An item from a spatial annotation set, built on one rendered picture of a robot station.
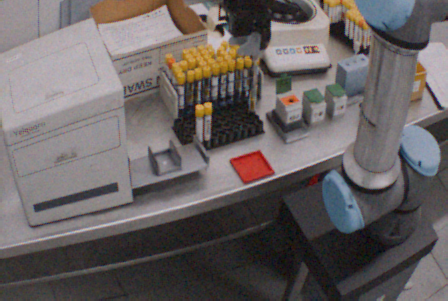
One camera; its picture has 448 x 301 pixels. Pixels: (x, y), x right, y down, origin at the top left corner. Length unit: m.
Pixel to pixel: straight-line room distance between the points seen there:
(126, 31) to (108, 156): 0.54
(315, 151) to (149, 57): 0.41
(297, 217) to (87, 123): 0.42
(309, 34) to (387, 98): 0.79
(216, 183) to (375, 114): 0.55
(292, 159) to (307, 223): 0.25
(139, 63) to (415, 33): 0.86
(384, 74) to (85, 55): 0.60
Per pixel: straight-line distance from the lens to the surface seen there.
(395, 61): 0.85
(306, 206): 1.26
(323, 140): 1.50
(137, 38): 1.66
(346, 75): 1.55
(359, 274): 1.19
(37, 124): 1.12
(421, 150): 1.11
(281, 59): 1.63
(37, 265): 2.01
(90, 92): 1.13
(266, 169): 1.42
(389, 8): 0.77
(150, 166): 1.36
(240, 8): 1.29
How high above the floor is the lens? 1.89
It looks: 43 degrees down
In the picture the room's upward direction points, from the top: 3 degrees clockwise
